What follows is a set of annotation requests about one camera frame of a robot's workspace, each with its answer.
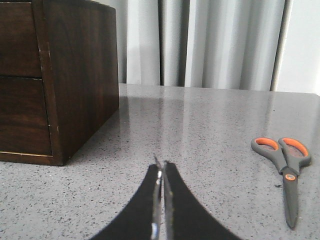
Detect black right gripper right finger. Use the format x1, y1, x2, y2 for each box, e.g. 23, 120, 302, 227
163, 161, 240, 240

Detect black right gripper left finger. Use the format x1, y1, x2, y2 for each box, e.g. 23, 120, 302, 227
92, 156, 162, 240

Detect grey orange scissors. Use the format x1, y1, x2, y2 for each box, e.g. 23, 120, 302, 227
250, 137, 312, 229

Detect wooden drawer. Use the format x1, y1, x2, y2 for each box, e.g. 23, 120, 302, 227
0, 77, 52, 155
0, 2, 42, 77

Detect dark wooden drawer cabinet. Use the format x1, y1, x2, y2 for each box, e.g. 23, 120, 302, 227
0, 0, 119, 166

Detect grey white curtain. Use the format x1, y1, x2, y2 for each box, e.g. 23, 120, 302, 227
115, 0, 320, 96

